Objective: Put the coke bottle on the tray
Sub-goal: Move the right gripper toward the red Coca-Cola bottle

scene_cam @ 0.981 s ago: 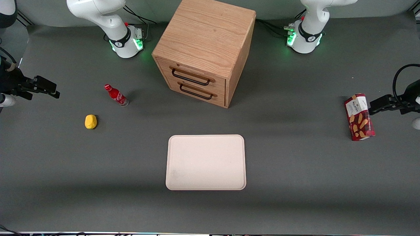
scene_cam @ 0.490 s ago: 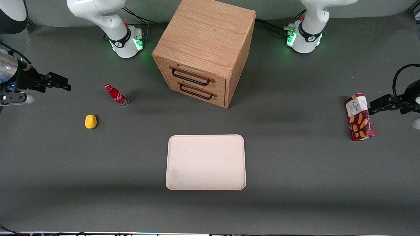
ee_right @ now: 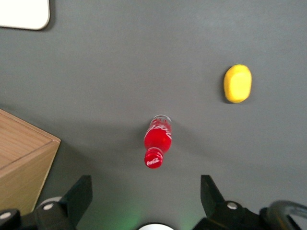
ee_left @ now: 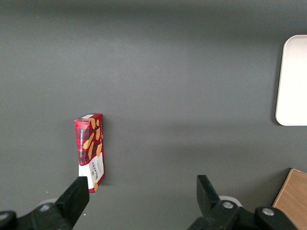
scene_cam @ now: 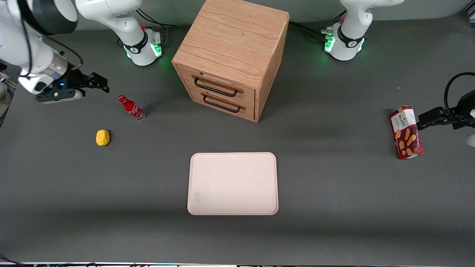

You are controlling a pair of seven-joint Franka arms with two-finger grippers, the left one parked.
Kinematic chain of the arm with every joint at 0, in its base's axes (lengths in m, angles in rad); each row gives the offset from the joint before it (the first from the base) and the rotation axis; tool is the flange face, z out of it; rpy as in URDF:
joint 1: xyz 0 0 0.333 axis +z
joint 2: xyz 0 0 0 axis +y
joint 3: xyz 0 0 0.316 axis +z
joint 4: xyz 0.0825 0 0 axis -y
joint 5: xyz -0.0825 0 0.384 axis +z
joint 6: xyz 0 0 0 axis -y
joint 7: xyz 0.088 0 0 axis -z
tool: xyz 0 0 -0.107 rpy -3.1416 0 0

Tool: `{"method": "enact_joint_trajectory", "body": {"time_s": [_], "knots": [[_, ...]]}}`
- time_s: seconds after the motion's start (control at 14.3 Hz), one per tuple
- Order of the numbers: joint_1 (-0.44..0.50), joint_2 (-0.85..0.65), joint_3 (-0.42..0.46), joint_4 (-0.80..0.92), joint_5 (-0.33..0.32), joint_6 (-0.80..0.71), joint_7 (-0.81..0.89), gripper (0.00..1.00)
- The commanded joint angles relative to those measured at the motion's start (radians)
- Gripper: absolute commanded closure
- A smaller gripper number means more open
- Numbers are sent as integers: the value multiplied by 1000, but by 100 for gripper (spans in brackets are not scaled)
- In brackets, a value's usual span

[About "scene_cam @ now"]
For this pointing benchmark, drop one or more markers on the beige round object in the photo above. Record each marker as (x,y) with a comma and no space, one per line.
(3,102)

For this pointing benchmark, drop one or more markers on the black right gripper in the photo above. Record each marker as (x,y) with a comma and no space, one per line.
(75,80)

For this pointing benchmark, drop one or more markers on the beige plastic tray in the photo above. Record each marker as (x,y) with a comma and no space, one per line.
(232,183)

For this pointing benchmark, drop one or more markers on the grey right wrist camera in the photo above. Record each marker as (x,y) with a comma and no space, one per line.
(55,95)

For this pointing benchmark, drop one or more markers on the red shortbread cookie box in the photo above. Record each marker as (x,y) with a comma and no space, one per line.
(406,133)

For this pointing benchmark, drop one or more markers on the wooden drawer front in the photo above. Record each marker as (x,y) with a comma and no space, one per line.
(237,113)
(222,82)

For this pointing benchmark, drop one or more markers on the wooden drawer cabinet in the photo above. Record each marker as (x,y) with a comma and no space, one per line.
(233,37)

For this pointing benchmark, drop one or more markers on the yellow lemon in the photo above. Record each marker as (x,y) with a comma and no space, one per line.
(102,138)

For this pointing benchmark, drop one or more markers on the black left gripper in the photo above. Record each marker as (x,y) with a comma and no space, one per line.
(455,115)

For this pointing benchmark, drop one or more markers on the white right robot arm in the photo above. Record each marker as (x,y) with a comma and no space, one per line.
(100,11)

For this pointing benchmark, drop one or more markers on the black aluminium frame rail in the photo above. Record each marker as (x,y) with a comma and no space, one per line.
(470,14)

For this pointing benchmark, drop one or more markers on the red coke bottle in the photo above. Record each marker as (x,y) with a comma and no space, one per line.
(132,108)

